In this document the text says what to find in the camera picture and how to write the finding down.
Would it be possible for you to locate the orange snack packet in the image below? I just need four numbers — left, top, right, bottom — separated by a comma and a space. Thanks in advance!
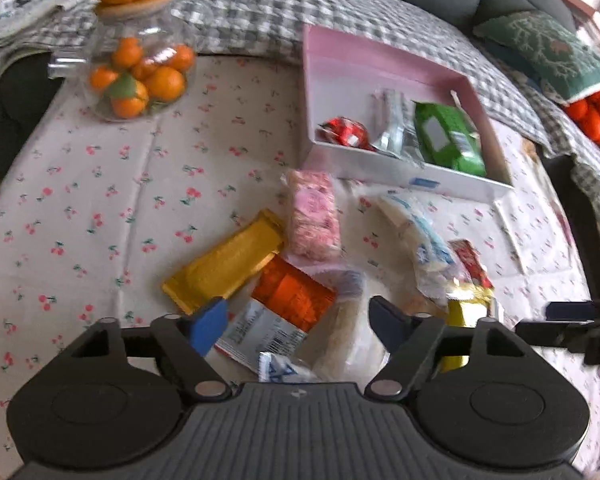
215, 256, 336, 372

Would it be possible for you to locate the small red candy packet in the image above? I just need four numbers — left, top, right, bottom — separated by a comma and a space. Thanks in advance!
316, 116, 373, 151

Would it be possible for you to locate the green embroidered cushion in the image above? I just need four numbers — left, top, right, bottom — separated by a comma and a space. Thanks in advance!
474, 11, 600, 105

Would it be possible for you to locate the pink cardboard box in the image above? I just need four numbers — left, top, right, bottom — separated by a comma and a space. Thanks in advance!
300, 26, 513, 203

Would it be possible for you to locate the pink sprinkled snack packet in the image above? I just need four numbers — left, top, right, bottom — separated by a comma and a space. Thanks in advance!
285, 169, 342, 261

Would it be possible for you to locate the grey checkered quilt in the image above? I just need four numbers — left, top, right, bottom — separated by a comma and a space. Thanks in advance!
0, 0, 600, 273

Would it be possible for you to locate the silver snack bar wrapper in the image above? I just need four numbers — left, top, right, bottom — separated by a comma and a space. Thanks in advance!
372, 89, 425, 167

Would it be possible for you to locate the red foil snack packet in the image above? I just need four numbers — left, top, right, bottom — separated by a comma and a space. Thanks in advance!
449, 240, 494, 308

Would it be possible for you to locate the white blue snack packet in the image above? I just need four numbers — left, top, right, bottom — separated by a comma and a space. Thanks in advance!
377, 194, 465, 299

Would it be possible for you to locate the glass jar of oranges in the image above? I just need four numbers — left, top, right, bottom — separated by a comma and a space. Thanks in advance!
48, 0, 198, 122

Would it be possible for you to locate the cherry print tablecloth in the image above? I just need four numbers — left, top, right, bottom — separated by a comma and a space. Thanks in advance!
0, 57, 590, 478

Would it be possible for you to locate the green snack packet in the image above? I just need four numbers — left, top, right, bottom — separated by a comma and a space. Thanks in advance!
414, 102, 486, 178

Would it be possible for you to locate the gold yellow snack packet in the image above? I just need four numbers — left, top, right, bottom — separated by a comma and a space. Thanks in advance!
161, 209, 286, 314

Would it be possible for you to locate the beige rice cracker packet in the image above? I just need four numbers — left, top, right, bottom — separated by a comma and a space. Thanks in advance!
256, 268, 397, 384

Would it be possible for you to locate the red orange plush toy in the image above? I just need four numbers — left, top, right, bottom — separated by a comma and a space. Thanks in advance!
564, 91, 600, 146

